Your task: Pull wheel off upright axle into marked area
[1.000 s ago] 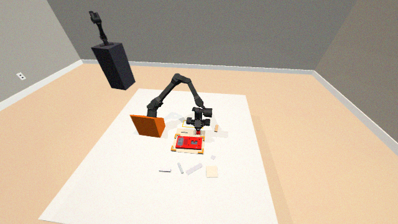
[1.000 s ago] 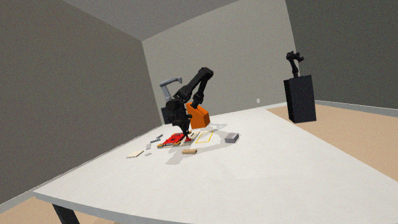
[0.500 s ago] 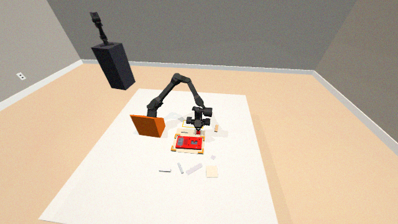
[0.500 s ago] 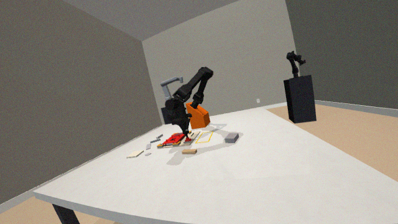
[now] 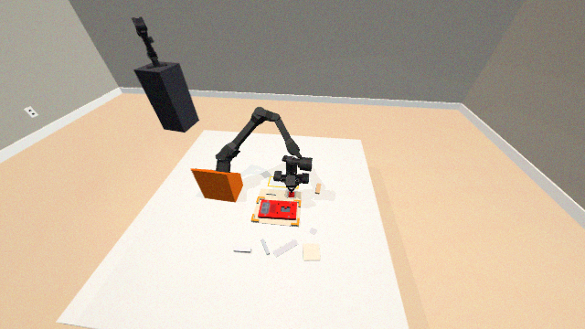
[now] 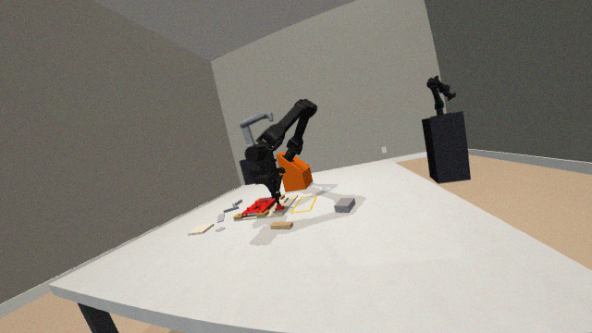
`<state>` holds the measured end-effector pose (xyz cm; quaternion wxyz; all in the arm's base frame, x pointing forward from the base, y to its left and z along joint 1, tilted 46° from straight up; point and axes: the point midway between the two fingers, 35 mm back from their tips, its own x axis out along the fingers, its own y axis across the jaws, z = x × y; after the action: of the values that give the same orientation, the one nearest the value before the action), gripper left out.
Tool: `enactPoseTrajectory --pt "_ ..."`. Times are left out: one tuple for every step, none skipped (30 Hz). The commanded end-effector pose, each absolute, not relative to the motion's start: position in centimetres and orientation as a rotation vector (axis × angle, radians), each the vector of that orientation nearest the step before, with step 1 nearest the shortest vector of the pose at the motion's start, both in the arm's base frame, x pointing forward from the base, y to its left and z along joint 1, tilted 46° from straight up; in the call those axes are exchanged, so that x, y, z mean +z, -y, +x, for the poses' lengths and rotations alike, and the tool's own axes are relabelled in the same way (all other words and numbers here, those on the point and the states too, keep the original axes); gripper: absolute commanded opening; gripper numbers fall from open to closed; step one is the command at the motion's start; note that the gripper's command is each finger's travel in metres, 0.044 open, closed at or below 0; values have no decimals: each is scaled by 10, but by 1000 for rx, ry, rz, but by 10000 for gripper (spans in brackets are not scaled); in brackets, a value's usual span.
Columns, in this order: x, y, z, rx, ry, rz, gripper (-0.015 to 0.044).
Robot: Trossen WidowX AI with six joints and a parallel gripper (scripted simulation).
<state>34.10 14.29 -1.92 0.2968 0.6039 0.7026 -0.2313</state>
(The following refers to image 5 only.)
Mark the cream square patch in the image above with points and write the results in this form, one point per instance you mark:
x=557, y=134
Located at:
x=311, y=252

